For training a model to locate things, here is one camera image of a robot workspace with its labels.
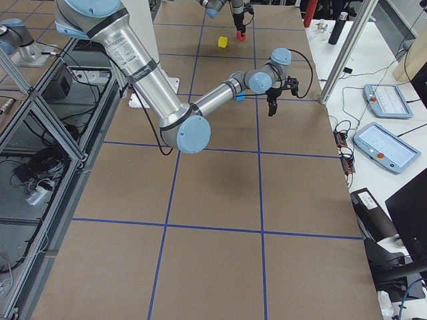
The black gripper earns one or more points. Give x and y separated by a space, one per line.
239 16
274 92

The red cube block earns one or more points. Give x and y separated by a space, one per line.
240 36

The yellow cube block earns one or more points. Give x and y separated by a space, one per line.
222 42

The blue cube block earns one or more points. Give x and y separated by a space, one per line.
241 96

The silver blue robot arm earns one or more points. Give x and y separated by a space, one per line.
181 125
213 8

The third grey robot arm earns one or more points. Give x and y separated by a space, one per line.
21 47

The orange circuit board near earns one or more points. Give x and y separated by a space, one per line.
340 139

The red cylinder bottle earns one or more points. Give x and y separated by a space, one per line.
310 10

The small black square pad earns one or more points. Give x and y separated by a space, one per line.
347 70

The black thermos bottle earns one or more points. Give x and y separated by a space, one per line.
337 29

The near teach pendant tablet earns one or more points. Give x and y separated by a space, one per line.
385 148

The teach pendant tablet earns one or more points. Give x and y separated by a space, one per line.
387 101
385 148

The far teach pendant tablet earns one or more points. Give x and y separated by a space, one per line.
387 101

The black cardboard box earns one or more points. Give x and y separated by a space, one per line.
373 218

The black computer monitor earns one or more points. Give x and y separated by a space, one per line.
407 209

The white power strip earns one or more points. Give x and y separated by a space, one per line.
36 195

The black power adapter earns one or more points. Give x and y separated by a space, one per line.
23 173

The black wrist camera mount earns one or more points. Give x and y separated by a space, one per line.
292 84

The aluminium frame post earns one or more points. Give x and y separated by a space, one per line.
350 42

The white camera mast with base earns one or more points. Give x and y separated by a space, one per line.
154 88

